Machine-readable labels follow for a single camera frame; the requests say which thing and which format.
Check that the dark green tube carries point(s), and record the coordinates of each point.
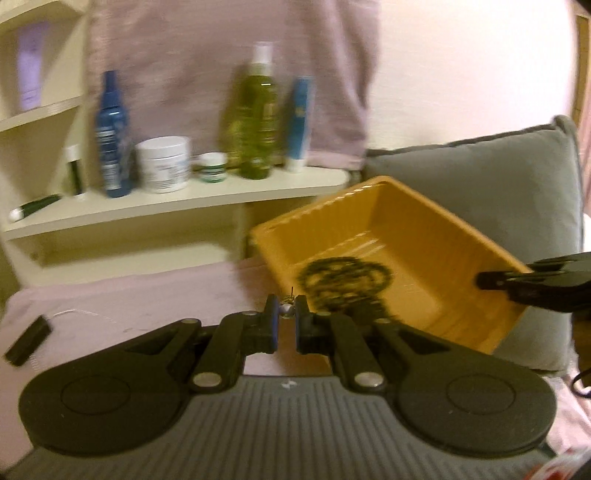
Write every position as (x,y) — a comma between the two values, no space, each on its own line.
(39,205)

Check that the cream shelf unit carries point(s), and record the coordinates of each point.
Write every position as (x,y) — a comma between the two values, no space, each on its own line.
(184,198)

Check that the grey pillow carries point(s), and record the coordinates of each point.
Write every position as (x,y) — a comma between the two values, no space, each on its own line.
(485,175)

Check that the pink blanket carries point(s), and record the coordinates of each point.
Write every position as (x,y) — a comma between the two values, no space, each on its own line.
(138,300)

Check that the green oil spray bottle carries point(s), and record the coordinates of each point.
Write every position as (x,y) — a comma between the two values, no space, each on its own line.
(254,124)

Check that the pink hanging towel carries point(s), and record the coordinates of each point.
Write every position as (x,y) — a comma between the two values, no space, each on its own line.
(184,55)

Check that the small green label jar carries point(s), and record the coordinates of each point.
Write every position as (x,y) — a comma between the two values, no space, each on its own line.
(213,170)

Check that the red and white packet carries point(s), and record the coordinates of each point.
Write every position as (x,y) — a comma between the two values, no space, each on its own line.
(558,468)

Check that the blue spray bottle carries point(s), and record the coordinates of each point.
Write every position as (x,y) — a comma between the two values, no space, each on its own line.
(113,138)

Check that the yellow plastic tray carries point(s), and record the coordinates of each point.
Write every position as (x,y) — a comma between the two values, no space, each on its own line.
(415,230)

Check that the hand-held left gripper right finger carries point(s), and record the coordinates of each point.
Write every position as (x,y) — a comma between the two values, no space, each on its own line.
(298,323)

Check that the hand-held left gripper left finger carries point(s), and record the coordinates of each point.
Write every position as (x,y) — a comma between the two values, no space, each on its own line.
(275,323)

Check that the silver bead earring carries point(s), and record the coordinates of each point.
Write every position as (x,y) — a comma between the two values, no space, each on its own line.
(286,310)

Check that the white cream jar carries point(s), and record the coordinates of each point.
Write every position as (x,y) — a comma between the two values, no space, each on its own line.
(164,166)

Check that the white and blue tube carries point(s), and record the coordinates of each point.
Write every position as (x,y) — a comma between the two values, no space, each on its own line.
(299,120)

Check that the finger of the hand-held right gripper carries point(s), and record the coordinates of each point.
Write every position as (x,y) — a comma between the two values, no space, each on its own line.
(494,279)

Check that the purple tube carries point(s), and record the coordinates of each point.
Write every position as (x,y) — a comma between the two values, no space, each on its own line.
(33,64)

